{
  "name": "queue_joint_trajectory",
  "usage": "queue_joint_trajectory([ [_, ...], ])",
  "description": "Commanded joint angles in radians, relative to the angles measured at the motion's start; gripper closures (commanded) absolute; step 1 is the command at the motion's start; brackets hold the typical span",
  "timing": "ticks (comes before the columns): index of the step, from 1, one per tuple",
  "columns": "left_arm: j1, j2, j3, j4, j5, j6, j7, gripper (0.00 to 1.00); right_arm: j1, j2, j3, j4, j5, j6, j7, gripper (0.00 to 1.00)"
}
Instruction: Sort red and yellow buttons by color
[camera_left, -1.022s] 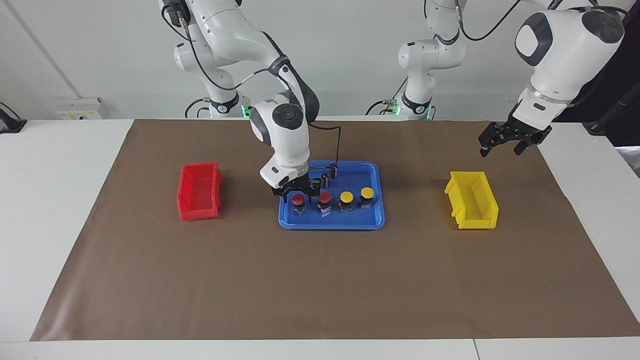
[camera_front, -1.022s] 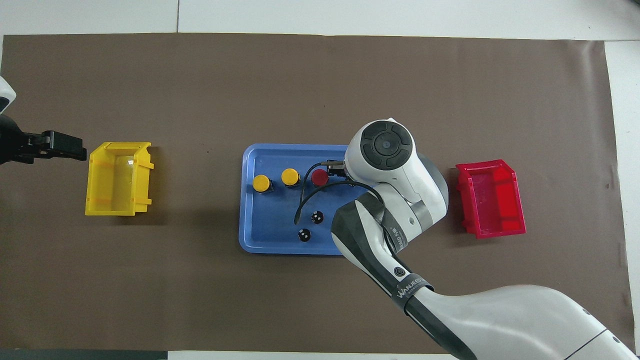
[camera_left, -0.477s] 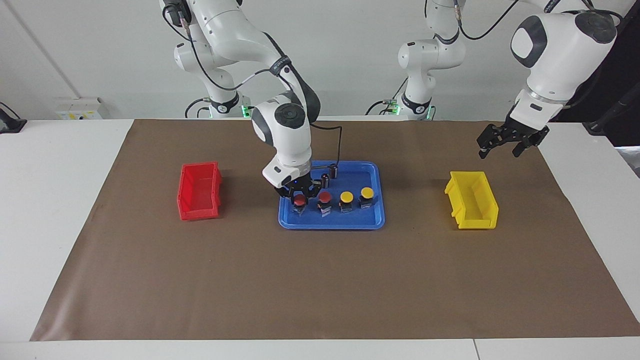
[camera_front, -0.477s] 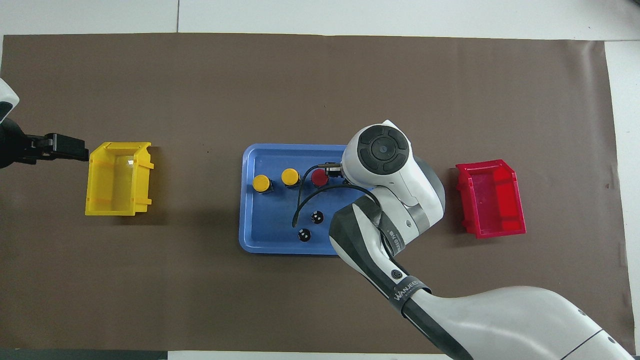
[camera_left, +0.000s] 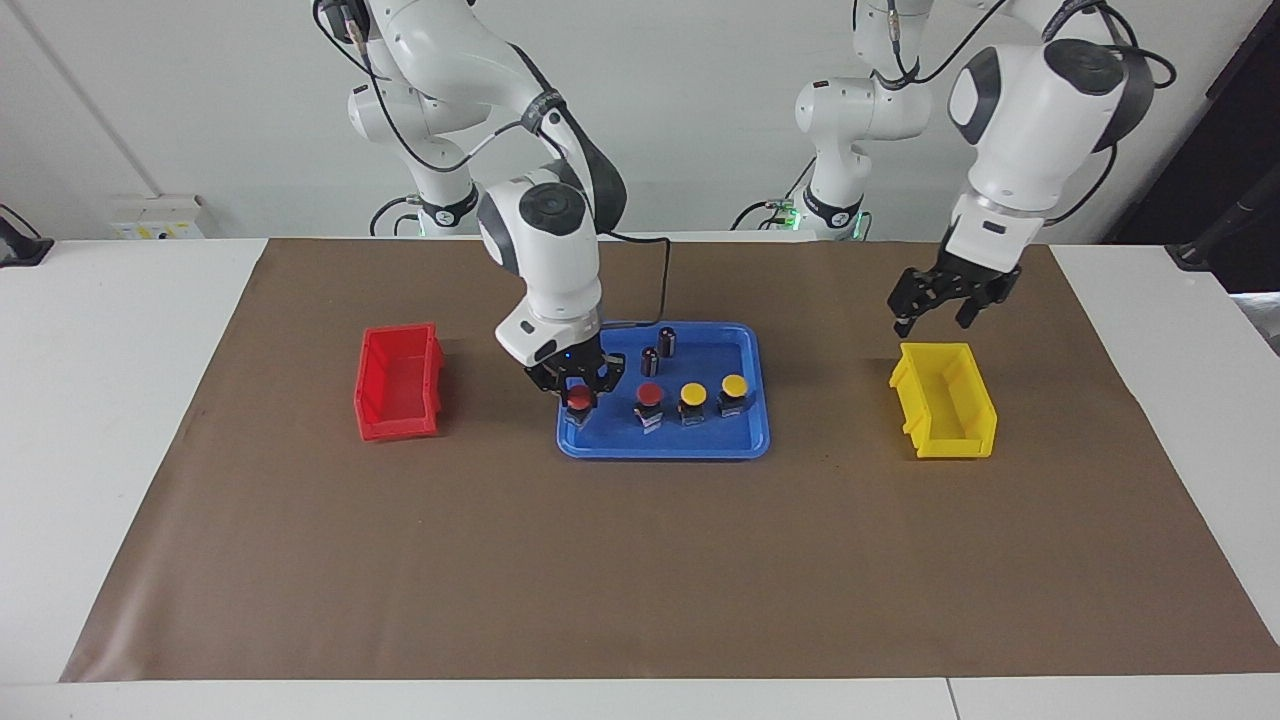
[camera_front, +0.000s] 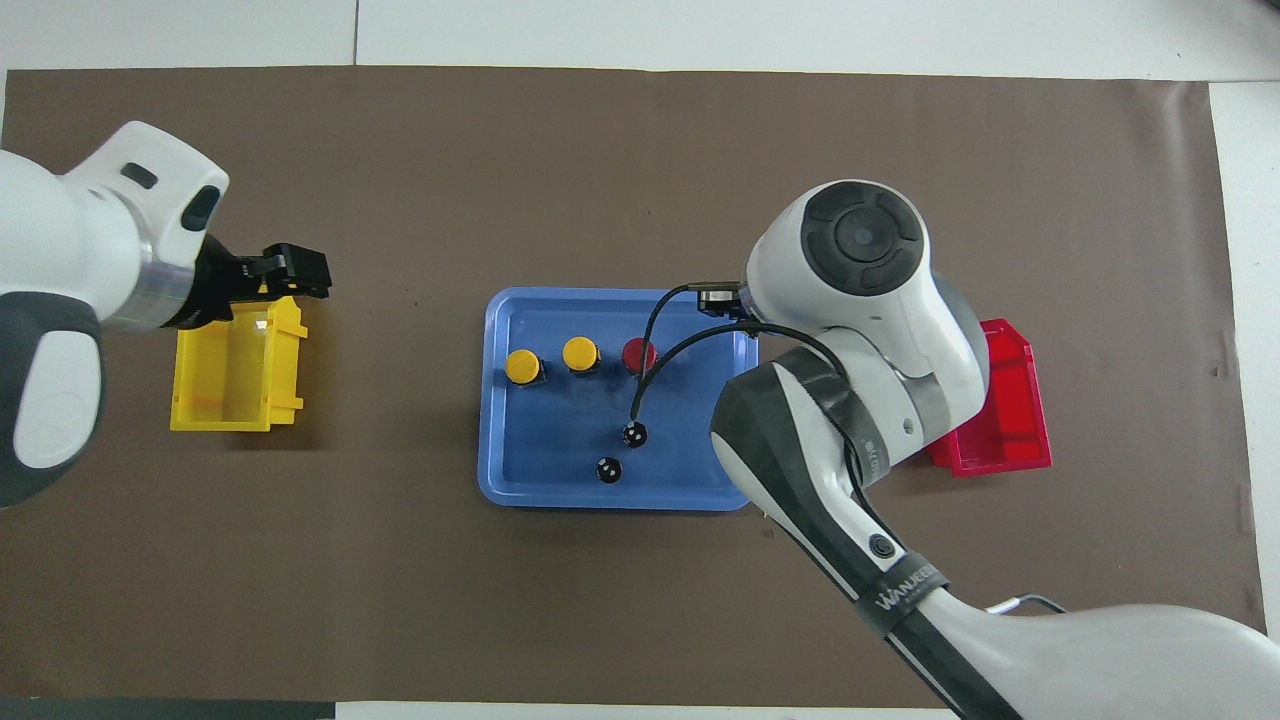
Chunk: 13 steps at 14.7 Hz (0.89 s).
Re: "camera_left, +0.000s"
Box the blue plastic tray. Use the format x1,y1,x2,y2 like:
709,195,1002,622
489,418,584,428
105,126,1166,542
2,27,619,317
556,320,772,461

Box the yellow plastic bin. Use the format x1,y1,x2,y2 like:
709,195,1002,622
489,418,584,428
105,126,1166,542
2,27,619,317
889,341,999,461

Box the red plastic bin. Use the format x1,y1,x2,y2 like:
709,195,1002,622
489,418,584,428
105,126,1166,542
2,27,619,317
354,322,446,443

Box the brown paper table mat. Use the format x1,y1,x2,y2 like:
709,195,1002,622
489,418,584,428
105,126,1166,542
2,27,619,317
58,236,1280,684

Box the black stand pole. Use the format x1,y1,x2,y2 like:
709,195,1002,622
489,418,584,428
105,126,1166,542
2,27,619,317
1165,165,1280,273

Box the black partition panel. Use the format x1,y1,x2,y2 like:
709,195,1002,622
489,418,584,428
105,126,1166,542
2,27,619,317
1105,0,1280,296

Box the small black table device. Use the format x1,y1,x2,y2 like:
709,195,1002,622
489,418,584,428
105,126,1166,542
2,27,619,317
0,203,55,268

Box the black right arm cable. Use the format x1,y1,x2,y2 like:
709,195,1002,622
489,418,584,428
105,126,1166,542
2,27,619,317
313,0,673,331

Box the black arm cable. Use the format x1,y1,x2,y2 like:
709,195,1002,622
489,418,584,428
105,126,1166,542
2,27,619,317
313,0,673,331
853,0,1178,226

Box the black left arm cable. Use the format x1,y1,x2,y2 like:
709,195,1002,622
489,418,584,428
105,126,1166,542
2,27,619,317
853,0,1178,226

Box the black left base cables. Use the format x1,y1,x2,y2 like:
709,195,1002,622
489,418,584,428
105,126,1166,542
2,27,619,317
728,155,816,233

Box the black base cables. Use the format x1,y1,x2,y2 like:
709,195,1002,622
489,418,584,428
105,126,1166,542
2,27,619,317
368,193,426,238
728,155,816,233

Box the black right base cables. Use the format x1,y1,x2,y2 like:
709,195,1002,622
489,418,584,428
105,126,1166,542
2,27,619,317
368,193,426,238

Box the white wall socket box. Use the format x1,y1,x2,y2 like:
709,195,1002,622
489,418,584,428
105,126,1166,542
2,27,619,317
108,195,207,241

